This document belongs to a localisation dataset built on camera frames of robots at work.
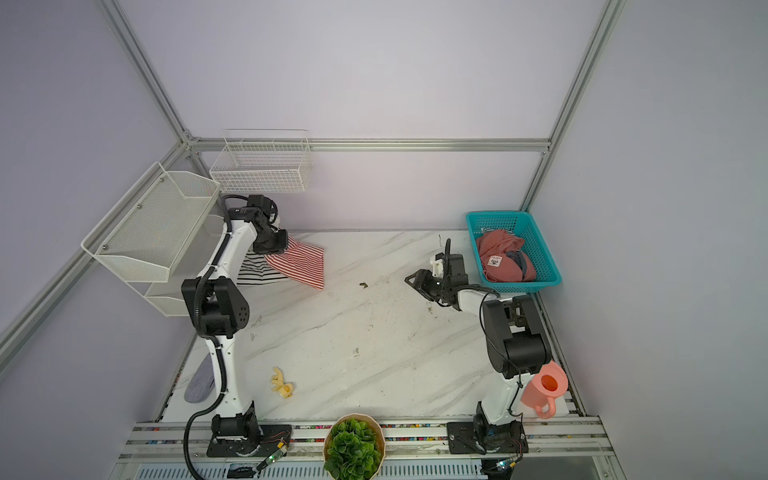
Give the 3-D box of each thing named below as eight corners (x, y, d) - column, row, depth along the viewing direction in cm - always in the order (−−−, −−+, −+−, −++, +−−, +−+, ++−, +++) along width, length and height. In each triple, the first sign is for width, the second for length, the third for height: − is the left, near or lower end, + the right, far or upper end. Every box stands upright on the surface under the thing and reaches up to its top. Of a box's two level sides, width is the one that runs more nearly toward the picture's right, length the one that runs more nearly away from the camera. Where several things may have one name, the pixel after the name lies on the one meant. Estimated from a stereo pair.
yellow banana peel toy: (266, 380, 85) (263, 377, 83) (279, 369, 87) (276, 365, 85) (283, 402, 82) (280, 399, 79) (296, 390, 84) (294, 387, 81)
